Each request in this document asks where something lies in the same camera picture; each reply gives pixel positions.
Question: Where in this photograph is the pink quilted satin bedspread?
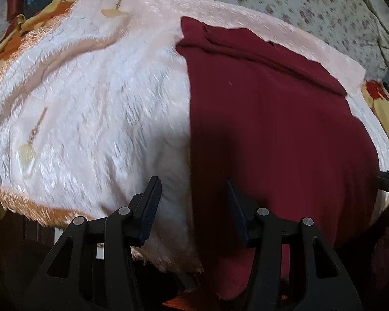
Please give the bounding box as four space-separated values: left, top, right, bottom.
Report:
0 0 389 270

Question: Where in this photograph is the orange yellow patterned blanket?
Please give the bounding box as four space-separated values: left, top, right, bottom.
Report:
0 0 76 61

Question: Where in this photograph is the dark red fleece garment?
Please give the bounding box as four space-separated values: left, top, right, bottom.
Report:
176 17 379 299

